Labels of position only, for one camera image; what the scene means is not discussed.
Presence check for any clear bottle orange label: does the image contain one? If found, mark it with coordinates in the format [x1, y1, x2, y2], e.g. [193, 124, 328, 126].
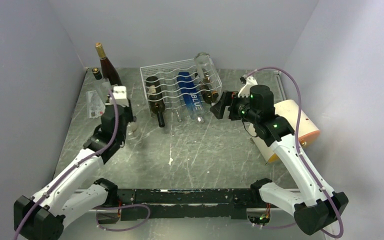
[92, 67, 112, 104]

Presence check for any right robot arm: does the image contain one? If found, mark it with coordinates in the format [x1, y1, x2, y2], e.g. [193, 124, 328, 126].
[210, 84, 349, 235]

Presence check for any white wire wine rack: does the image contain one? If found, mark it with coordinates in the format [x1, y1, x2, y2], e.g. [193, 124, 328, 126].
[140, 58, 214, 119]

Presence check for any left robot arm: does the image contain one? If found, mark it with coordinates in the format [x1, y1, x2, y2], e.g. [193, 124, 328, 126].
[13, 96, 135, 240]

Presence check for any dark red wine bottle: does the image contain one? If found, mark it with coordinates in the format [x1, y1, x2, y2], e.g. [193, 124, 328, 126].
[95, 42, 123, 86]

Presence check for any blue vodka bottle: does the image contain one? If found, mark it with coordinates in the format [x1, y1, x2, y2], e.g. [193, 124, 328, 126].
[176, 71, 205, 124]

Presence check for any dark green wine bottle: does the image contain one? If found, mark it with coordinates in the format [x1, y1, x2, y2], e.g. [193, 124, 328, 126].
[145, 76, 166, 128]

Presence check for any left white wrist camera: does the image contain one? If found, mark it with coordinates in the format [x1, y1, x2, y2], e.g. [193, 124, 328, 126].
[109, 85, 130, 107]

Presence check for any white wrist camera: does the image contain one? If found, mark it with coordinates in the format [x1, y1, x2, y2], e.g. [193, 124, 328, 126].
[238, 76, 258, 98]
[109, 85, 130, 107]

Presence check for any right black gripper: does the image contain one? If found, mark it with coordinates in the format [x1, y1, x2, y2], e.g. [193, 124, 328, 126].
[209, 90, 259, 124]

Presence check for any dark bottle silver cap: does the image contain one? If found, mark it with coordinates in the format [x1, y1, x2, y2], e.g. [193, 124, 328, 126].
[197, 74, 219, 105]

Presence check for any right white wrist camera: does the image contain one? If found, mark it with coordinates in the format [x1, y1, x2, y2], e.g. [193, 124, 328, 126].
[238, 76, 258, 98]

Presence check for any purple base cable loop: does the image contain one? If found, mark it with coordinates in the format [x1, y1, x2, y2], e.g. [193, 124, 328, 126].
[95, 203, 152, 232]

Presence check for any cream cylindrical container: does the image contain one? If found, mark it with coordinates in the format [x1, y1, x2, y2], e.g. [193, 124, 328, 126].
[248, 99, 321, 165]

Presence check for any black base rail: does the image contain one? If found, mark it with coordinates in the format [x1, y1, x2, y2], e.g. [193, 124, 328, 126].
[98, 188, 278, 221]

